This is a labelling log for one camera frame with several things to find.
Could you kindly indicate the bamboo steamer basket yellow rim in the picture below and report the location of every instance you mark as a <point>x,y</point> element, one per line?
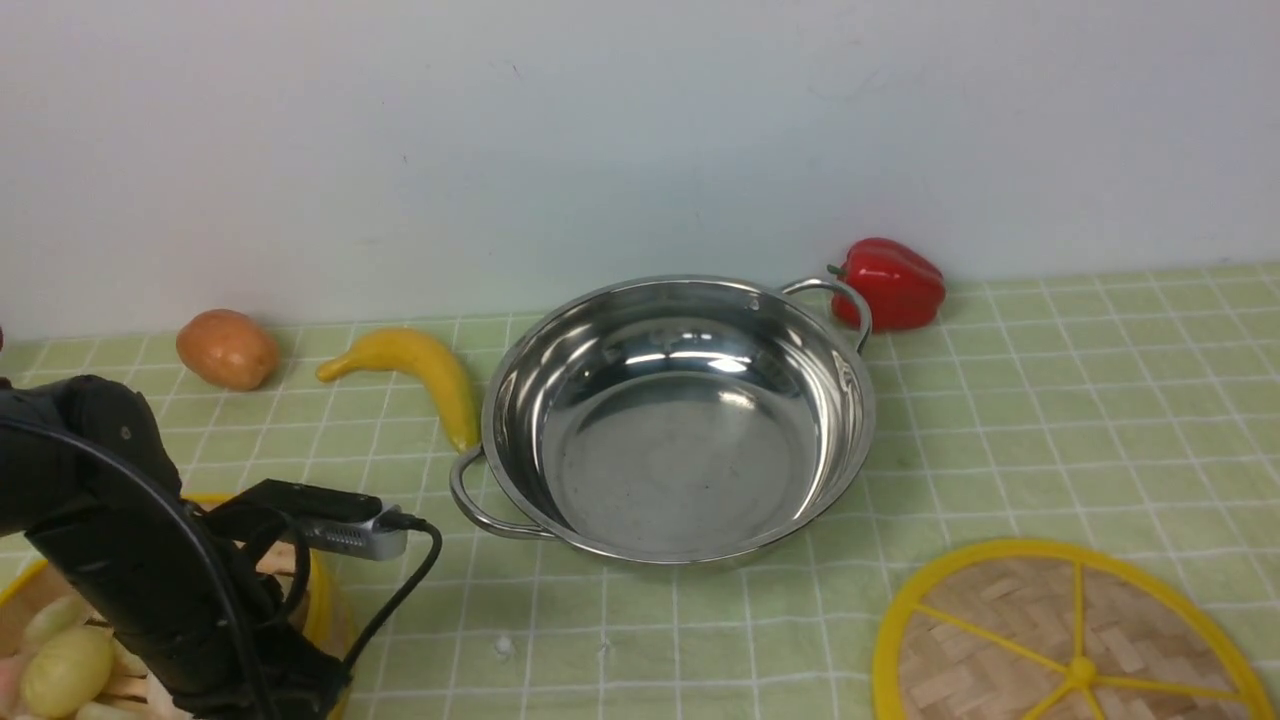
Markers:
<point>322,600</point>

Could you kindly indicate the yellow banana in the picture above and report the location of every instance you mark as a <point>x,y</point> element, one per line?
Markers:
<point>416,353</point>

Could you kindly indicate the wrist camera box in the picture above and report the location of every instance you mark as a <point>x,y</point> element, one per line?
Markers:
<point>330,520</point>

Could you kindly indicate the bamboo steamer lid yellow frame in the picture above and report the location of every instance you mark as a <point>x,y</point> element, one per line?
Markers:
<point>1040,629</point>

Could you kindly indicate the pink bun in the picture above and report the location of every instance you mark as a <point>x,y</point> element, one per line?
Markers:
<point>11,670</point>

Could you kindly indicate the green checkered tablecloth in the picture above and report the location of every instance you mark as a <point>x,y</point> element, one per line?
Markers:
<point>1136,413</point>

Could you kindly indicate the green dumpling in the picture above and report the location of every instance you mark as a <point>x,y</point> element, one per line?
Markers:
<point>59,615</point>

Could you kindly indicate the red bell pepper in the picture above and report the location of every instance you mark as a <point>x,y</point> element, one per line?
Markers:
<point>903,290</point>

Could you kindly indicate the green round bun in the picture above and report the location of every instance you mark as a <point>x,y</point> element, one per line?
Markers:
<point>67,672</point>

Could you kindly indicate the brown potato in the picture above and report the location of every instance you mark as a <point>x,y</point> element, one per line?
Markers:
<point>228,350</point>

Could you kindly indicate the stainless steel pot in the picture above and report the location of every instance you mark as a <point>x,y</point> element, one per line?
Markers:
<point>678,420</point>

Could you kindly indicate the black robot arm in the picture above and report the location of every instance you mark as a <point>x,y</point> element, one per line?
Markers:
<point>90,443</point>

